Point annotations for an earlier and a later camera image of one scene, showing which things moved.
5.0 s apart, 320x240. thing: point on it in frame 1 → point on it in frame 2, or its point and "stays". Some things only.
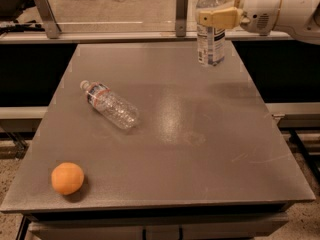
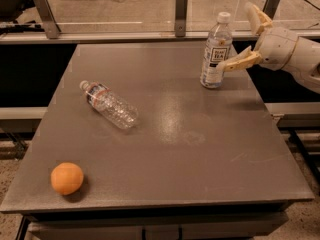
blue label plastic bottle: x=210 y=39 → x=217 y=48
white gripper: x=261 y=8 → x=277 y=48
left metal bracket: x=45 y=10 stays
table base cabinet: x=209 y=222 stays
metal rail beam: x=21 y=36 stays
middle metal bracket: x=181 y=12 stays
